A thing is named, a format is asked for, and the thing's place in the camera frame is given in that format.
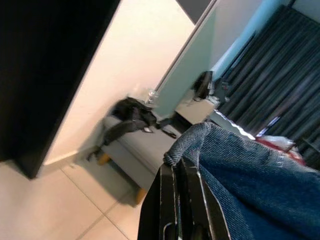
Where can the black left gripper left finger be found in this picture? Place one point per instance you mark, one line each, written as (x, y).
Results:
(160, 207)

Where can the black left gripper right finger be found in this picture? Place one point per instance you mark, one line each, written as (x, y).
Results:
(200, 215)

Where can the blue denim shorts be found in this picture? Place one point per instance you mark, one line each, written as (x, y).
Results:
(250, 187)

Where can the grey upholstered bench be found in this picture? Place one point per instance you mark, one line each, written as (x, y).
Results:
(140, 155)

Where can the black jacket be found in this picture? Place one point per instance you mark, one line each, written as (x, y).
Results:
(130, 112)

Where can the beige side table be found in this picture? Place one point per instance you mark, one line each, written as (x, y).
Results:
(195, 110)

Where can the clear drinking glass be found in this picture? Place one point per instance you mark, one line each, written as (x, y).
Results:
(152, 96)

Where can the dark grey curtain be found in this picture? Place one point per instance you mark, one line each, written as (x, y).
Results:
(275, 75)

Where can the black door panel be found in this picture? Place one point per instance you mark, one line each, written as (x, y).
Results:
(37, 75)

